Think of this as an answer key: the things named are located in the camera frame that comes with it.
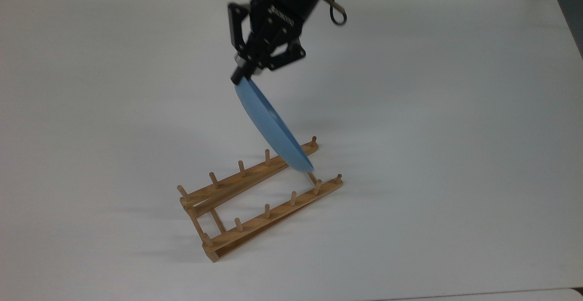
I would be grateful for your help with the white table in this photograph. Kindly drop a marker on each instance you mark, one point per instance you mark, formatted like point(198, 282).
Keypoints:
point(501, 295)

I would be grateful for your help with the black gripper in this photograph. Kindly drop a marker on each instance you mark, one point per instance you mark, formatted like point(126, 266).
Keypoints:
point(282, 9)

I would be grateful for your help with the blue plastic plate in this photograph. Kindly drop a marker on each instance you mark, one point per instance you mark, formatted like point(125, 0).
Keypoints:
point(268, 123)

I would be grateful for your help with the wooden plate rack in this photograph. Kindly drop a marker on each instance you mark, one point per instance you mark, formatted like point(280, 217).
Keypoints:
point(246, 233)

